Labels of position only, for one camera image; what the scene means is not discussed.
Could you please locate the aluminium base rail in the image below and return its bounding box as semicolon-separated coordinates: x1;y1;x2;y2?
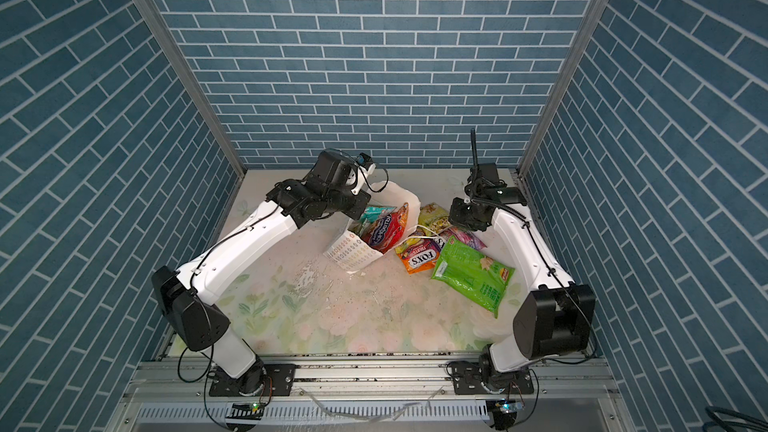
107;353;633;431

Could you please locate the teal snack packet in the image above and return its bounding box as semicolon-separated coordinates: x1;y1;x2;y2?
351;205;396;230

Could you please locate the white cable on rail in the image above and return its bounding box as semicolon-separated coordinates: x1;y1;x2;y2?
298;386;445;422

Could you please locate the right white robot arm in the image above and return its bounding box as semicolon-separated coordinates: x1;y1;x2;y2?
449;163;596;390

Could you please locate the red snack packet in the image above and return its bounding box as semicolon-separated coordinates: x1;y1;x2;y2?
361;203;409;254

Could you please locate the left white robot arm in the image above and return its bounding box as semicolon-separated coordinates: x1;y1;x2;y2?
151;149;376;396

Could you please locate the black cable bottom corner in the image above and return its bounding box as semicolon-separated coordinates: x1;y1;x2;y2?
704;406;768;432

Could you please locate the yellow snack packet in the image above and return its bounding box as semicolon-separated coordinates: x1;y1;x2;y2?
418;203;452;234

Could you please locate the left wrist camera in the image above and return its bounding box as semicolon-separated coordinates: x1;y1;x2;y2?
352;153;376;195

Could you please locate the purple Fox's raspberry candy bag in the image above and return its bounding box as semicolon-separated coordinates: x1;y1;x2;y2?
440;226;486;251

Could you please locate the orange Fox's fruits candy bag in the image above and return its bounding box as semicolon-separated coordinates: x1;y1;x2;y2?
395;236;445;274

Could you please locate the white patterned paper bag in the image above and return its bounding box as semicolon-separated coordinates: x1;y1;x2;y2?
325;182;421;273

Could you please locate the green snack packet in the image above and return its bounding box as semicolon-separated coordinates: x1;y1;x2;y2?
431;238;515;318

